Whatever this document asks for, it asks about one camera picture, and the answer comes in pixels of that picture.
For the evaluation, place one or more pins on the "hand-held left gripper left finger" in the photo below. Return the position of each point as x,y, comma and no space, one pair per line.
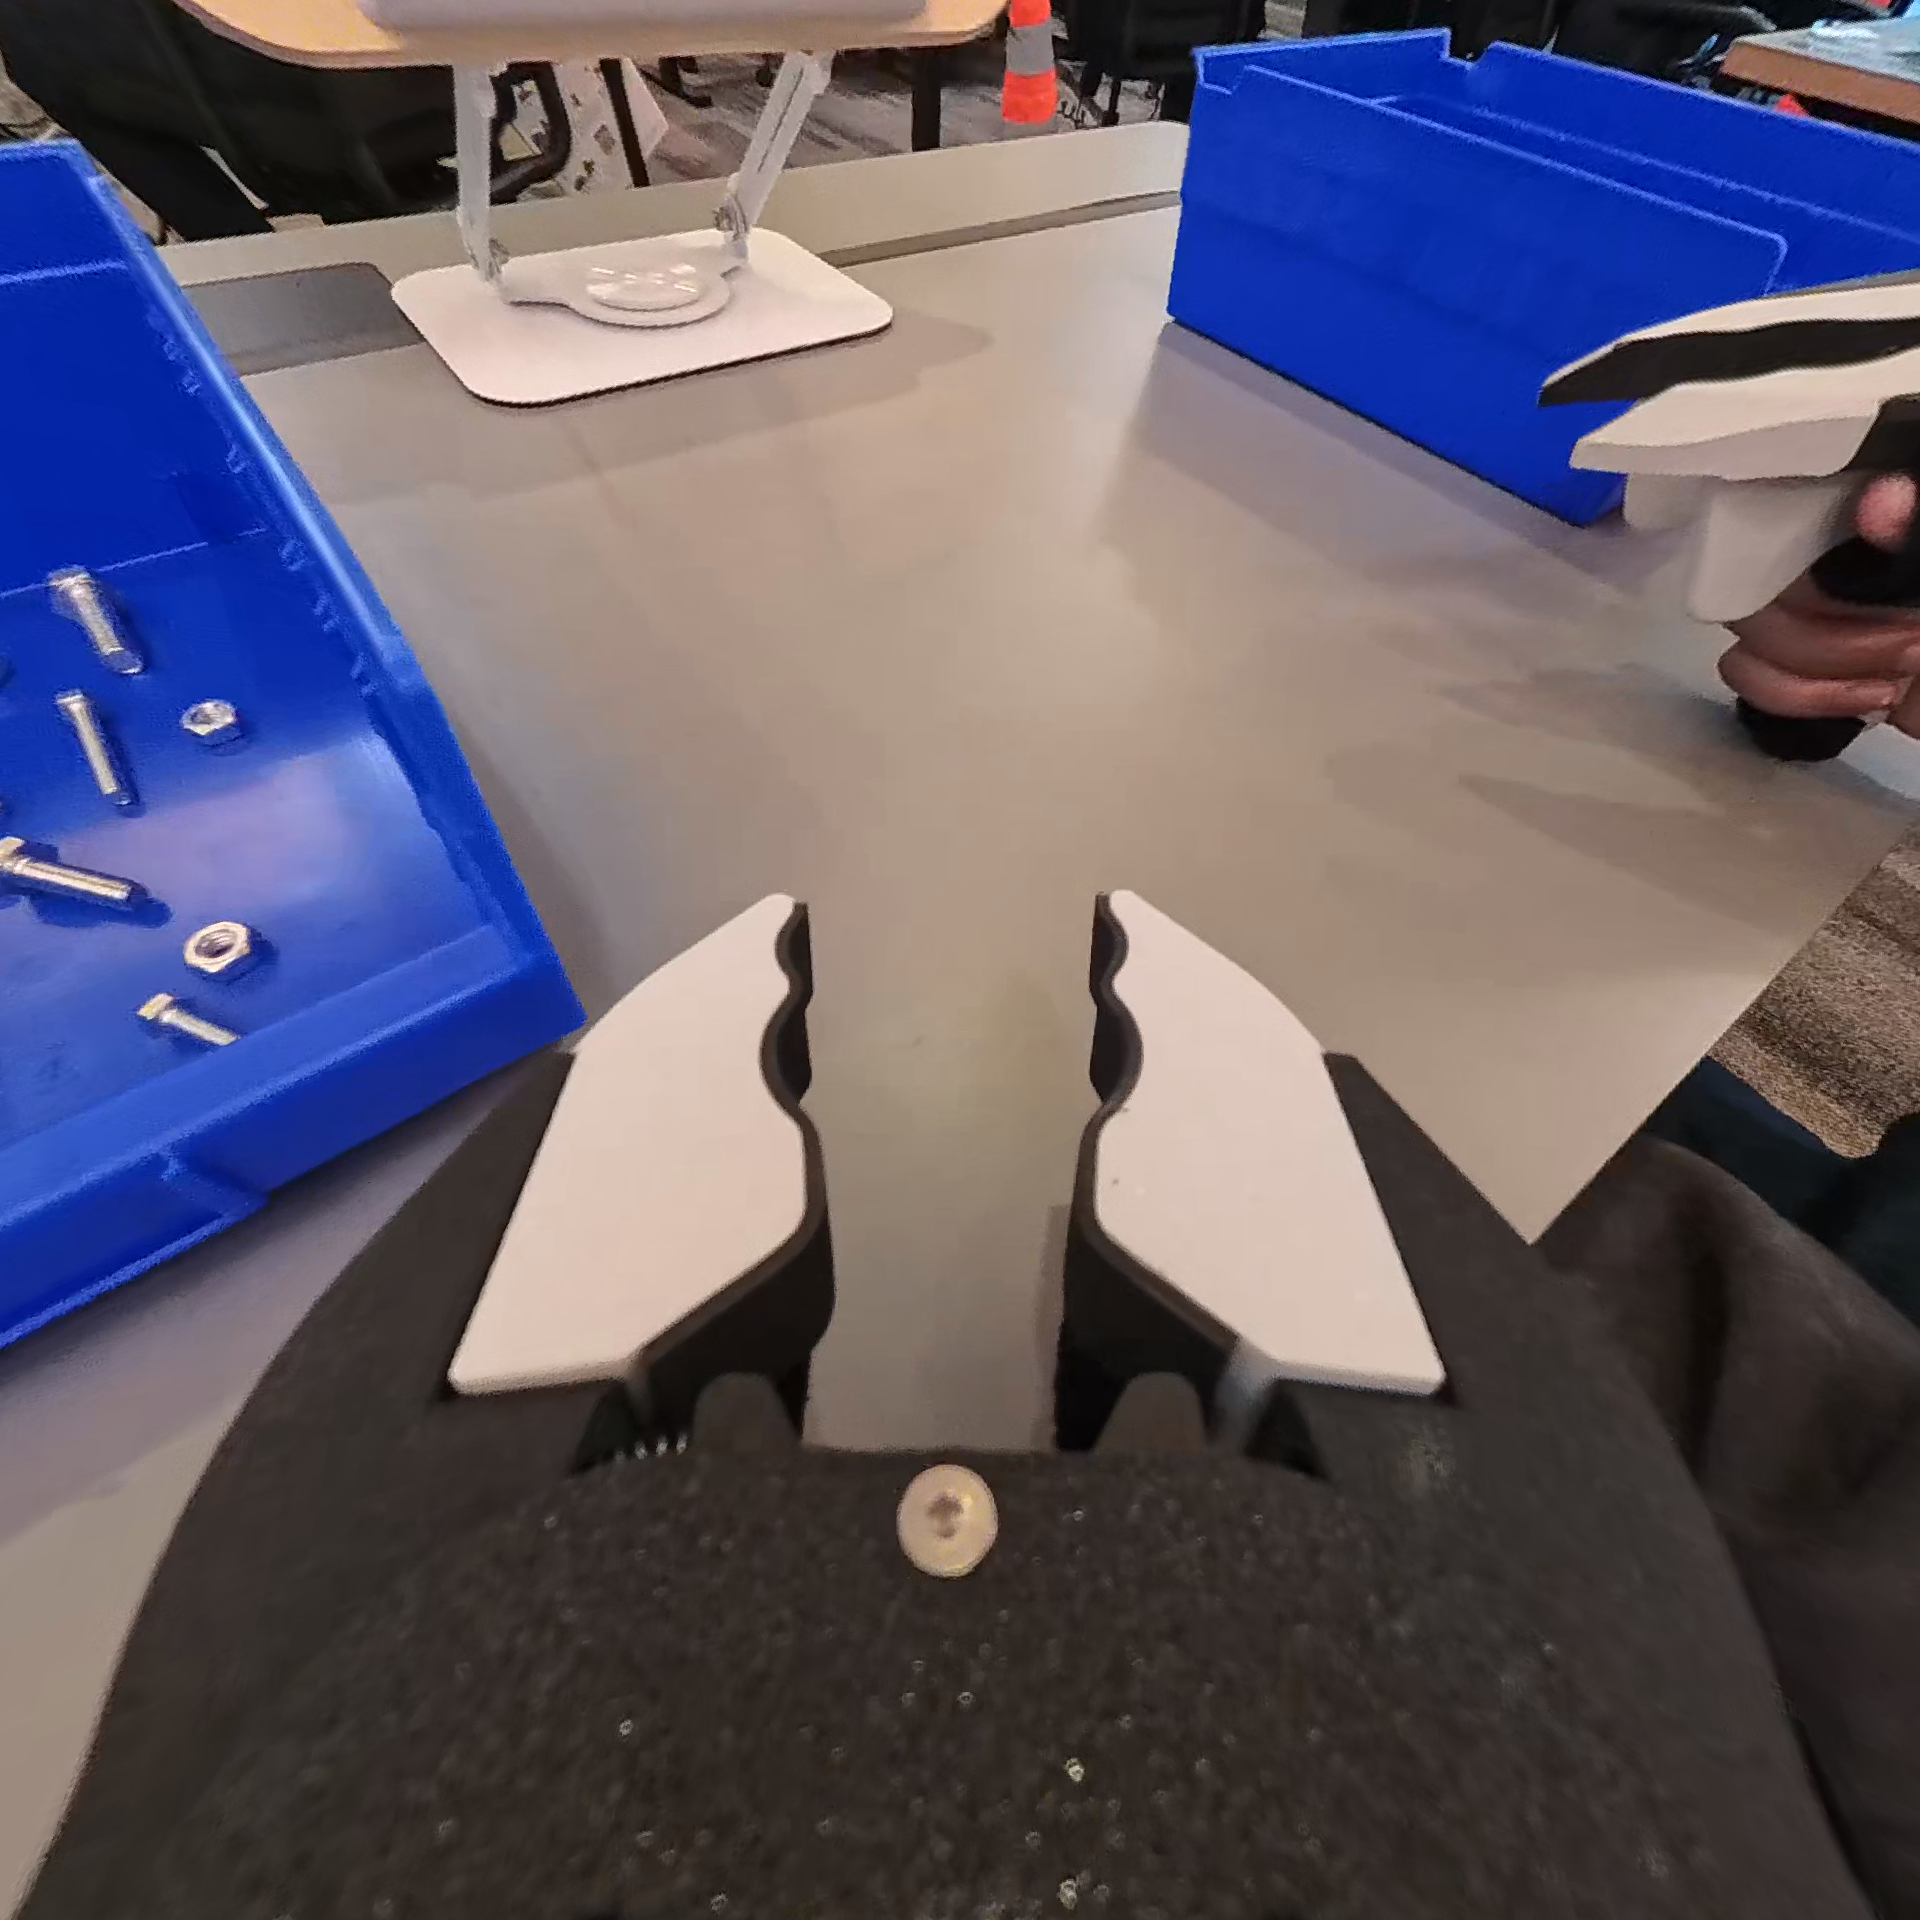
646,1170

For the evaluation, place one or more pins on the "large silver hex nut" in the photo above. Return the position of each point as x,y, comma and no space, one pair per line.
224,950

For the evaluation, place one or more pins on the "thick silver bolt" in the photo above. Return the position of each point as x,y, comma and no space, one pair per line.
68,873
100,620

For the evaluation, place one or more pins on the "person's right hand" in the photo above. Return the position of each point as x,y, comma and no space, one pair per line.
1829,660

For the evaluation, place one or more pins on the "white document stand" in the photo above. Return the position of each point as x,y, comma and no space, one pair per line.
524,338

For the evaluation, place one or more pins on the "blue plastic bin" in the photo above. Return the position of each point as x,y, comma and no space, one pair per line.
1426,300
300,839

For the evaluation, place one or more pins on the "orange traffic cone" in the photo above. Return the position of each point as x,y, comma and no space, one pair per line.
1028,67

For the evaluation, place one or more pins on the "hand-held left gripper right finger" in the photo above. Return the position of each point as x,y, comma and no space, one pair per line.
1260,1201

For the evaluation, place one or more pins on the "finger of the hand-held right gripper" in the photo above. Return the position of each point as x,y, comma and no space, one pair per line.
1800,307
1724,427

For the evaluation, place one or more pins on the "grey desk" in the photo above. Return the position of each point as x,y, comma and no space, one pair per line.
975,600

